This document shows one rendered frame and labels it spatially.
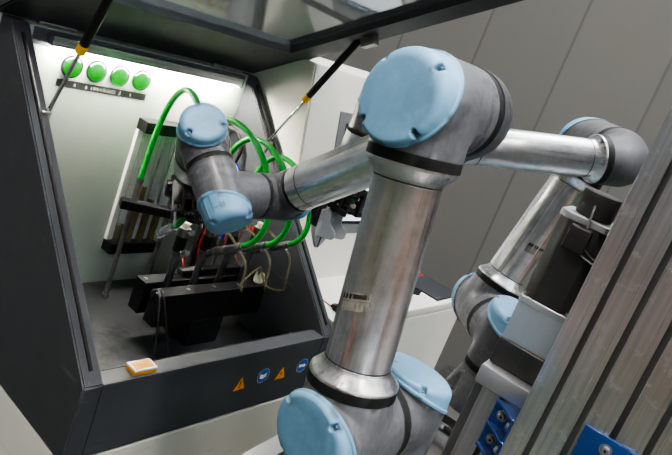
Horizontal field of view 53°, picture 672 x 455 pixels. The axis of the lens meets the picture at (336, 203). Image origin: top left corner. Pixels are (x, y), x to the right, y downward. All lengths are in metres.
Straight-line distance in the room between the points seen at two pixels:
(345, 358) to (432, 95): 0.33
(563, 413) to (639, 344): 0.15
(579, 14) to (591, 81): 0.30
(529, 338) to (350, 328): 0.40
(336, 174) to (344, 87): 0.91
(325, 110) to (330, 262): 0.45
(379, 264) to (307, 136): 1.05
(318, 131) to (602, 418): 1.10
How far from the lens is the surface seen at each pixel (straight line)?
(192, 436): 1.57
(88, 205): 1.77
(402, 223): 0.78
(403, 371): 0.95
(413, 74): 0.76
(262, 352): 1.56
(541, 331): 1.14
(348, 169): 1.00
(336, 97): 1.89
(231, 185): 1.03
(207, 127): 1.05
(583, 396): 1.06
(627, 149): 1.39
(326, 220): 1.38
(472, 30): 3.36
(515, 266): 1.51
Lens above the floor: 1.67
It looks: 14 degrees down
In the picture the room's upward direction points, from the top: 21 degrees clockwise
